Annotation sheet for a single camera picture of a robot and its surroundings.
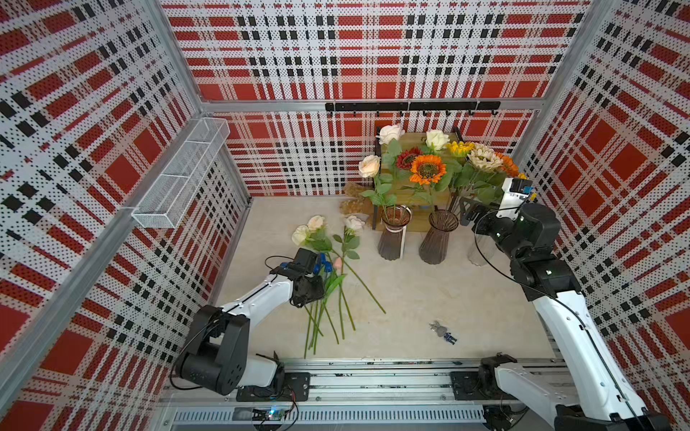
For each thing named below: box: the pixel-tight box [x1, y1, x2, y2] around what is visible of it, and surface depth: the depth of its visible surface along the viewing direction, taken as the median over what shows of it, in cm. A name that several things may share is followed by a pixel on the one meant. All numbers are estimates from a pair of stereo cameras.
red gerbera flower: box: [396, 147, 424, 171], surface depth 79 cm
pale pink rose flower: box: [375, 123, 406, 211], surface depth 80 cm
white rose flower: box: [424, 130, 451, 151], surface depth 80 cm
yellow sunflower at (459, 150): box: [445, 140, 477, 167], surface depth 77 cm
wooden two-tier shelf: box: [371, 125, 463, 232], surface depth 80 cm
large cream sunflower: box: [466, 142, 505, 173], surface depth 72 cm
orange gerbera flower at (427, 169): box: [408, 154, 447, 185], surface depth 71 cm
